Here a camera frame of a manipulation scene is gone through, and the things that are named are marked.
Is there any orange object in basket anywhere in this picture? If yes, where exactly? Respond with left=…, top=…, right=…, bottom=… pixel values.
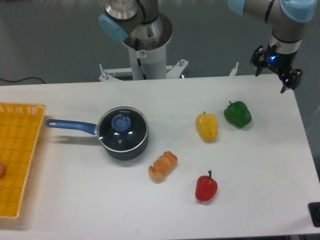
left=0, top=161, right=6, bottom=178

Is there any black floor cable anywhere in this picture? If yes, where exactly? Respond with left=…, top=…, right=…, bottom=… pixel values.
left=0, top=76, right=46, bottom=84

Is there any yellow woven basket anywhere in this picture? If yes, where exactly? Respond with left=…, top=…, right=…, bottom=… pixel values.
left=0, top=102, right=46, bottom=219

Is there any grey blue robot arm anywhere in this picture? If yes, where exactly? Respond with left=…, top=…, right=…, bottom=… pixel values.
left=98, top=0, right=317, bottom=91

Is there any black device at table edge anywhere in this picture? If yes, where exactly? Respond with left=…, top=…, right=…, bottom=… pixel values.
left=308, top=202, right=320, bottom=228

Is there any white metal base frame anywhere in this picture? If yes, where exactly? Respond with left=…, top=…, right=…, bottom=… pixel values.
left=98, top=58, right=240, bottom=82

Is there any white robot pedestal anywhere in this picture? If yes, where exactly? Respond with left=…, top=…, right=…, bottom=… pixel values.
left=123, top=13, right=173, bottom=80

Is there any dark blue saucepan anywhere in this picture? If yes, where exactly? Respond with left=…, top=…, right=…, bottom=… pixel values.
left=45, top=106, right=149, bottom=161

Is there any toasted bread pastry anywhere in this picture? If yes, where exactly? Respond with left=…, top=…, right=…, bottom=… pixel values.
left=148, top=151, right=178, bottom=183

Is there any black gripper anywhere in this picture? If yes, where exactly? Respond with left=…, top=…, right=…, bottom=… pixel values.
left=250, top=43, right=303, bottom=94

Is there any green bell pepper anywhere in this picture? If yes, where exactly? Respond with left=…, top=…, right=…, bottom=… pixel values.
left=223, top=101, right=252, bottom=128

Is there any red bell pepper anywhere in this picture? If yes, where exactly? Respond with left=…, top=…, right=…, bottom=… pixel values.
left=195, top=170, right=218, bottom=202

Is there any yellow bell pepper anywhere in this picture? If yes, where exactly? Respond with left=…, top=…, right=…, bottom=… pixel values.
left=195, top=111, right=218, bottom=142

